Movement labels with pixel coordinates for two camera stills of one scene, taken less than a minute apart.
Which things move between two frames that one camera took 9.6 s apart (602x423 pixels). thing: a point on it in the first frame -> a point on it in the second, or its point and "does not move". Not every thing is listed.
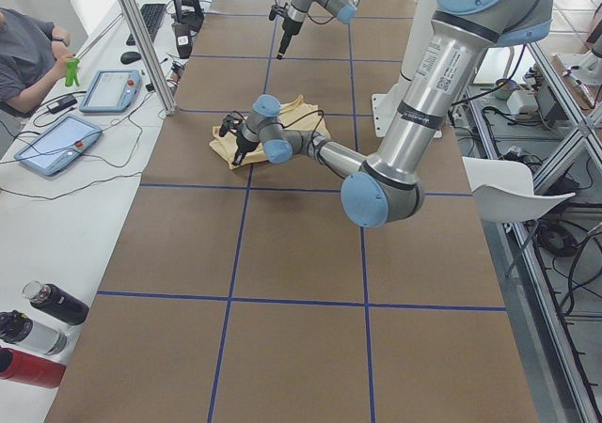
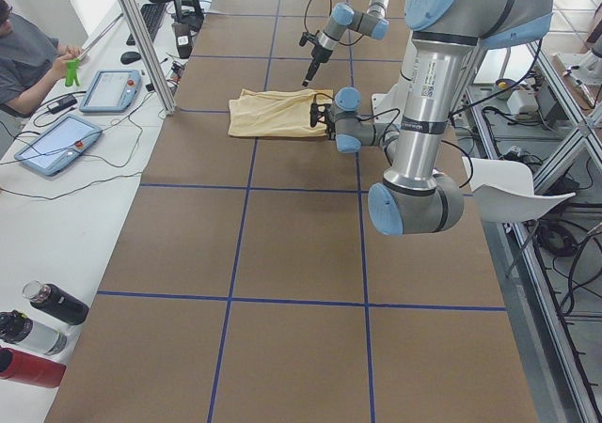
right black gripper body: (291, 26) -> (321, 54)
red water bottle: (29, 369) does not move
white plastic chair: (504, 191) does not move
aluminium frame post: (136, 19) does not move
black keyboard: (152, 14) does not move
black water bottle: (55, 302) does not move
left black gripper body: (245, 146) -> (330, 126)
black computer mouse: (128, 57) does not move
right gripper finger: (283, 46) -> (310, 73)
